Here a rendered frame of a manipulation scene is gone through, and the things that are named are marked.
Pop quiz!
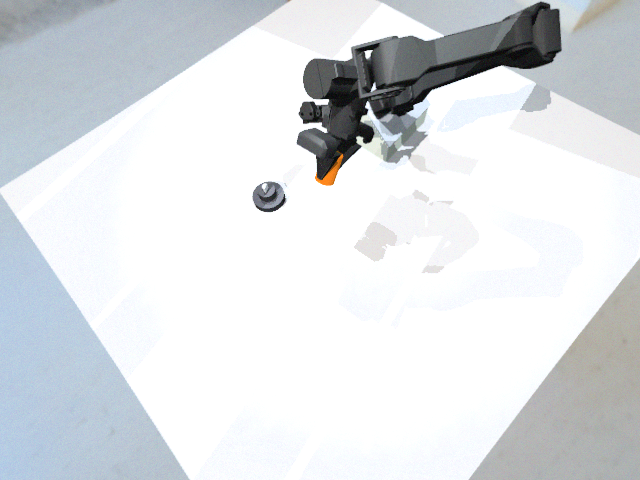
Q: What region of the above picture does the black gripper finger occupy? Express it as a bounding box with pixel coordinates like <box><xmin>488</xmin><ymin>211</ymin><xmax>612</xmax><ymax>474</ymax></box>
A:
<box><xmin>337</xmin><ymin>142</ymin><xmax>362</xmax><ymax>169</ymax></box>
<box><xmin>316</xmin><ymin>152</ymin><xmax>341</xmax><ymax>180</ymax></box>

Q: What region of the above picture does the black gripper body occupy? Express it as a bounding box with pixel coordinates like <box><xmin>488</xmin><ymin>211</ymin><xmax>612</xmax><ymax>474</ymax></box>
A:
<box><xmin>296</xmin><ymin>99</ymin><xmax>374</xmax><ymax>159</ymax></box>

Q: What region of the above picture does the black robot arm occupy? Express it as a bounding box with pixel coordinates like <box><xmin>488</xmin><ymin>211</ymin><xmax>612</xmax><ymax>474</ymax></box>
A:
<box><xmin>303</xmin><ymin>2</ymin><xmax>562</xmax><ymax>119</ymax></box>

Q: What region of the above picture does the orange knob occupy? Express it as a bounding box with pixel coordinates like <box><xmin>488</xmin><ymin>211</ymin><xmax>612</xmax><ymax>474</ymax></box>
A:
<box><xmin>315</xmin><ymin>151</ymin><xmax>343</xmax><ymax>186</ymax></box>

